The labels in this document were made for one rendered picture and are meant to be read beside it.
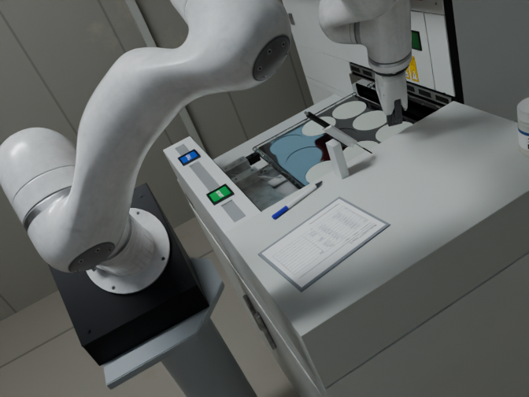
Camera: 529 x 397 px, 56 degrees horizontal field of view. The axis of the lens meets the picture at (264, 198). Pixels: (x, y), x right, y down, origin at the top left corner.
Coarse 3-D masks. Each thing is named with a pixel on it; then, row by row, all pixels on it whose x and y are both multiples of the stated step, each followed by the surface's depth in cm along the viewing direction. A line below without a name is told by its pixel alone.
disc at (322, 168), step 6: (324, 162) 127; (330, 162) 127; (312, 168) 127; (318, 168) 126; (324, 168) 125; (330, 168) 125; (306, 174) 126; (312, 174) 125; (318, 174) 124; (324, 174) 123; (312, 180) 123
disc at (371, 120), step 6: (366, 114) 140; (372, 114) 139; (378, 114) 138; (384, 114) 137; (354, 120) 140; (360, 120) 139; (366, 120) 137; (372, 120) 136; (378, 120) 135; (384, 120) 134; (354, 126) 137; (360, 126) 136; (366, 126) 135; (372, 126) 134; (378, 126) 133
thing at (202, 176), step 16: (176, 144) 151; (192, 144) 148; (176, 160) 143; (208, 160) 136; (192, 176) 132; (208, 176) 130; (224, 176) 126; (192, 192) 130; (208, 192) 123; (240, 192) 118; (208, 208) 117; (224, 208) 115; (240, 208) 113; (256, 208) 110; (224, 224) 109; (224, 240) 115
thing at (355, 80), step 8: (352, 72) 155; (352, 80) 156; (360, 80) 151; (368, 80) 147; (360, 88) 156; (368, 96) 154; (408, 96) 132; (416, 96) 130; (416, 104) 130; (424, 104) 127; (432, 104) 124; (440, 104) 123; (408, 112) 139; (432, 112) 126; (416, 120) 134
